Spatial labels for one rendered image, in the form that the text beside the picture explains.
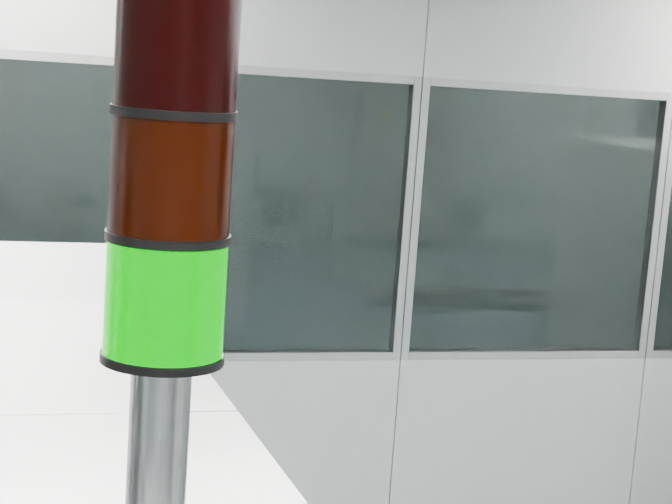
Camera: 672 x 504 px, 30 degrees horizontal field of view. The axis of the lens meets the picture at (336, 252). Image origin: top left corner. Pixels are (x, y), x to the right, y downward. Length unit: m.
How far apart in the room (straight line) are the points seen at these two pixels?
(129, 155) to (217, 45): 0.05
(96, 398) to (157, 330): 0.33
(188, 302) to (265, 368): 4.85
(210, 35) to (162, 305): 0.11
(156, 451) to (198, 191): 0.11
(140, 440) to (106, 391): 0.32
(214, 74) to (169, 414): 0.14
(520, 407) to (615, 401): 0.49
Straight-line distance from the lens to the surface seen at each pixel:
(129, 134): 0.49
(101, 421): 0.77
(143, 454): 0.52
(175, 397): 0.51
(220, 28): 0.49
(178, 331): 0.49
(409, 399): 5.58
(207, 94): 0.48
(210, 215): 0.49
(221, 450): 0.73
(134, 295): 0.49
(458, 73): 5.41
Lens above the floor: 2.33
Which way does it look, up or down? 9 degrees down
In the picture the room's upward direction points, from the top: 4 degrees clockwise
